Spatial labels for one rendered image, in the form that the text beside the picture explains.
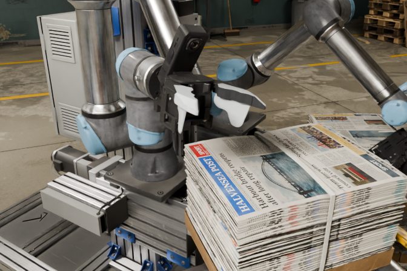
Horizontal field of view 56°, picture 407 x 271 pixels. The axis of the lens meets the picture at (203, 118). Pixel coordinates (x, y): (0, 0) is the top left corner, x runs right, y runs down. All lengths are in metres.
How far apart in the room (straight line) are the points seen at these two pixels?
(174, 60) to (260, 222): 0.30
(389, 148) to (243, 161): 0.57
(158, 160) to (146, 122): 0.36
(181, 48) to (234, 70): 0.88
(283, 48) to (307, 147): 0.66
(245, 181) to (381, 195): 0.26
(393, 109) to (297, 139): 0.38
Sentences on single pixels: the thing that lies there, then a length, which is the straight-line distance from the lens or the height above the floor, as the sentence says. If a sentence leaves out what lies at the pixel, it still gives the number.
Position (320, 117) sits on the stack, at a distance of 1.61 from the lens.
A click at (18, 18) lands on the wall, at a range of 7.48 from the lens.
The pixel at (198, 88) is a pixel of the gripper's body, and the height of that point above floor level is 1.24.
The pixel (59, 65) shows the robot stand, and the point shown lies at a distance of 1.50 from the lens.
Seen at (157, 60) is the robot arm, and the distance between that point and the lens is 0.69.
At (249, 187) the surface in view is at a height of 1.03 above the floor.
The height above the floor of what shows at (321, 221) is 0.98.
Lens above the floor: 1.42
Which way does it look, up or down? 23 degrees down
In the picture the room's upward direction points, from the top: straight up
